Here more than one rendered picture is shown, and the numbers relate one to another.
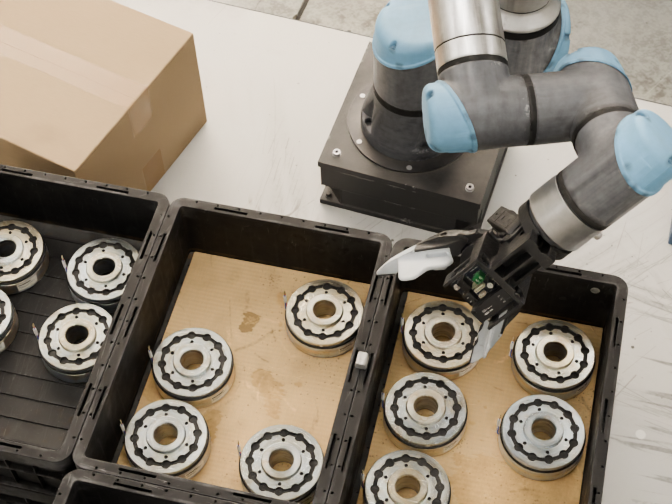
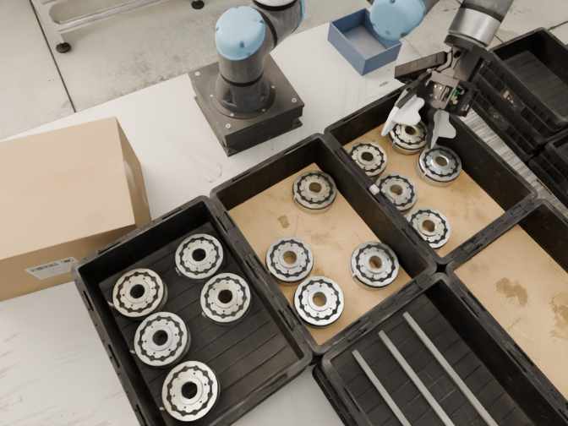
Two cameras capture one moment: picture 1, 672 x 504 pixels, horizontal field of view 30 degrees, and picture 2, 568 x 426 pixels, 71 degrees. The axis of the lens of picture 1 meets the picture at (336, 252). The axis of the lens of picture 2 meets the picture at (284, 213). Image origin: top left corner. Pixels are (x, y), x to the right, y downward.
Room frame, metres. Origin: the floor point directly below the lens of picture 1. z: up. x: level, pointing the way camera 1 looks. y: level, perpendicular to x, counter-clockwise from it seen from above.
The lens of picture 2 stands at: (0.63, 0.43, 1.67)
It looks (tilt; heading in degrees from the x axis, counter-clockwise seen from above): 63 degrees down; 308
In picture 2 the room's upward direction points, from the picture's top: 3 degrees clockwise
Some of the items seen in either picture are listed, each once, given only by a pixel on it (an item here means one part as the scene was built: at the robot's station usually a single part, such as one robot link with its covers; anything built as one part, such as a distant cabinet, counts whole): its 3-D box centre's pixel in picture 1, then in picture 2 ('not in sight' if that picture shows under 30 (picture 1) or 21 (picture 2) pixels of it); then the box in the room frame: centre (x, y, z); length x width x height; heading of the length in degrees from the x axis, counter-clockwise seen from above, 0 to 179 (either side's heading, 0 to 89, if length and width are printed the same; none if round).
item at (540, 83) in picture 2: not in sight; (519, 111); (0.60, -1.11, 0.37); 0.40 x 0.30 x 0.45; 159
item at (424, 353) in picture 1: (442, 334); (366, 158); (0.83, -0.13, 0.86); 0.10 x 0.10 x 0.01
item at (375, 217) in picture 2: (244, 369); (315, 240); (0.79, 0.12, 0.87); 0.40 x 0.30 x 0.11; 165
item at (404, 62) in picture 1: (420, 47); (242, 43); (1.23, -0.13, 0.97); 0.13 x 0.12 x 0.14; 94
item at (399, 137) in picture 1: (412, 101); (242, 79); (1.24, -0.12, 0.85); 0.15 x 0.15 x 0.10
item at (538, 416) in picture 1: (543, 429); (440, 161); (0.69, -0.24, 0.86); 0.05 x 0.05 x 0.01
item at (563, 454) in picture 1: (543, 431); (440, 162); (0.69, -0.24, 0.86); 0.10 x 0.10 x 0.01
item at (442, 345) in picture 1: (443, 332); (366, 156); (0.83, -0.13, 0.86); 0.05 x 0.05 x 0.01
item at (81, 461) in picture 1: (241, 348); (318, 231); (0.79, 0.12, 0.92); 0.40 x 0.30 x 0.02; 165
